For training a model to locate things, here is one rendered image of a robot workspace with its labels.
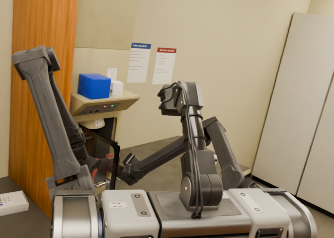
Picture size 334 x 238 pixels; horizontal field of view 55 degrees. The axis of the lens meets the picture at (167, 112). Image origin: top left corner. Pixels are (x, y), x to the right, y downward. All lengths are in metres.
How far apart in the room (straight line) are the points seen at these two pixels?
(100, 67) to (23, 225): 0.77
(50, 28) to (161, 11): 1.10
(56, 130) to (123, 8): 0.86
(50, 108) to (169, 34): 1.70
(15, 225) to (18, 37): 0.84
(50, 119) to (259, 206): 0.53
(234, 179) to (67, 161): 0.47
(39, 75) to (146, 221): 0.45
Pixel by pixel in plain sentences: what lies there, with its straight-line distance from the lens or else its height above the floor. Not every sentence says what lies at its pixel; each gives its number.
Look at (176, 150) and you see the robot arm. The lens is 1.34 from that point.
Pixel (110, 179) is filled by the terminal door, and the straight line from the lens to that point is 1.37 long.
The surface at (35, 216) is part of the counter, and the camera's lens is 1.65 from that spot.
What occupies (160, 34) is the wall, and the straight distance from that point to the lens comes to 2.37.
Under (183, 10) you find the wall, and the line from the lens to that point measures 2.52.
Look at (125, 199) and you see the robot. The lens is 0.68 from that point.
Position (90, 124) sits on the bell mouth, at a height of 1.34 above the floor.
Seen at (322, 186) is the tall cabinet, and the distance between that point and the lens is 4.23.
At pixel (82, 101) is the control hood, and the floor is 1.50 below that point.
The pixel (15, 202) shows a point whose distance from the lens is 1.68.
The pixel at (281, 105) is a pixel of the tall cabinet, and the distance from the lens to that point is 4.21.
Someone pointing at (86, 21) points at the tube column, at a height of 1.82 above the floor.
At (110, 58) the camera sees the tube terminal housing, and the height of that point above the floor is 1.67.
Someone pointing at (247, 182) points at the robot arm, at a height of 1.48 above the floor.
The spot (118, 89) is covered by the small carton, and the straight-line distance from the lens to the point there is 1.51.
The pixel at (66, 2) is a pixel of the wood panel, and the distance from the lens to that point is 1.32.
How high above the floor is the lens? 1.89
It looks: 16 degrees down
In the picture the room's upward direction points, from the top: 10 degrees clockwise
